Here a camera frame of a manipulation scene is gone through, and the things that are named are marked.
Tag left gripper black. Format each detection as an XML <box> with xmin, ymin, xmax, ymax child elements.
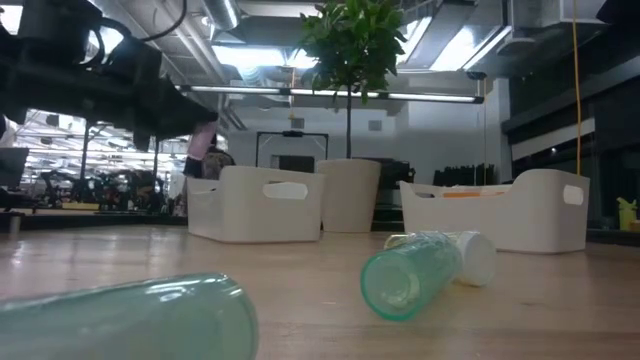
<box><xmin>19</xmin><ymin>0</ymin><xmax>220</xmax><ymax>154</ymax></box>

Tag pink pill bottle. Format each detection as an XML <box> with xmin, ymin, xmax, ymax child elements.
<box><xmin>186</xmin><ymin>121</ymin><xmax>220</xmax><ymax>162</ymax></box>

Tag tall green pill bottle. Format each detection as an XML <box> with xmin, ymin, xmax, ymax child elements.
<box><xmin>0</xmin><ymin>271</ymin><xmax>260</xmax><ymax>360</ymax></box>

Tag short green pill bottle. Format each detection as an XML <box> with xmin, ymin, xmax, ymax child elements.
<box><xmin>359</xmin><ymin>230</ymin><xmax>464</xmax><ymax>322</ymax></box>

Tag orange pill bottle white cap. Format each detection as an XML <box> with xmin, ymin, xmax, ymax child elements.
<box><xmin>441</xmin><ymin>189</ymin><xmax>506</xmax><ymax>199</ymax></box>

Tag yellow pill bottle white cap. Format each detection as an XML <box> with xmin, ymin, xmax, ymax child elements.
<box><xmin>383</xmin><ymin>229</ymin><xmax>498</xmax><ymax>288</ymax></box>

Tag white plastic bin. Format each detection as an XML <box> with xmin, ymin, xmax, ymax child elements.
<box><xmin>399</xmin><ymin>168</ymin><xmax>591</xmax><ymax>255</ymax></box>
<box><xmin>186</xmin><ymin>164</ymin><xmax>326</xmax><ymax>245</ymax></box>

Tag person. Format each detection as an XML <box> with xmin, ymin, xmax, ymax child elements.
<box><xmin>182</xmin><ymin>147</ymin><xmax>236</xmax><ymax>182</ymax></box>

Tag long horizontal light bar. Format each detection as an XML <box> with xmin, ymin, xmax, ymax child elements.
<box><xmin>174</xmin><ymin>83</ymin><xmax>485</xmax><ymax>105</ymax></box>

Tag dark background work table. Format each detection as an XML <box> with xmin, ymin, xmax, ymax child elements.
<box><xmin>0</xmin><ymin>199</ymin><xmax>189</xmax><ymax>232</ymax></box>

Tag dark background monitor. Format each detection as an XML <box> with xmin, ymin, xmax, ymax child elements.
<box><xmin>0</xmin><ymin>146</ymin><xmax>30</xmax><ymax>189</ymax></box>

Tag white plant pot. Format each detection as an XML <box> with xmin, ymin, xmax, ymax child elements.
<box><xmin>315</xmin><ymin>158</ymin><xmax>383</xmax><ymax>234</ymax></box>

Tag green leafy plant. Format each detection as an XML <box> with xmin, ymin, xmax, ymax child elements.
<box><xmin>293</xmin><ymin>0</ymin><xmax>407</xmax><ymax>160</ymax></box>

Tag black background shelf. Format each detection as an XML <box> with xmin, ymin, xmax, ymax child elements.
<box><xmin>369</xmin><ymin>156</ymin><xmax>417</xmax><ymax>234</ymax></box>

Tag black stacked chairs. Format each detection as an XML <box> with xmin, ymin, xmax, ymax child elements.
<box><xmin>432</xmin><ymin>162</ymin><xmax>497</xmax><ymax>189</ymax></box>

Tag yellow-green background object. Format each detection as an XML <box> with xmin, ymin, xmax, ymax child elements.
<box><xmin>615</xmin><ymin>196</ymin><xmax>639</xmax><ymax>232</ymax></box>

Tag black background rig frame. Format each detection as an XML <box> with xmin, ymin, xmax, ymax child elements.
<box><xmin>78</xmin><ymin>119</ymin><xmax>163</xmax><ymax>194</ymax></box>

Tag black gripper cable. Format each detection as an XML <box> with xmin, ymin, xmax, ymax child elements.
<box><xmin>82</xmin><ymin>0</ymin><xmax>189</xmax><ymax>69</ymax></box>

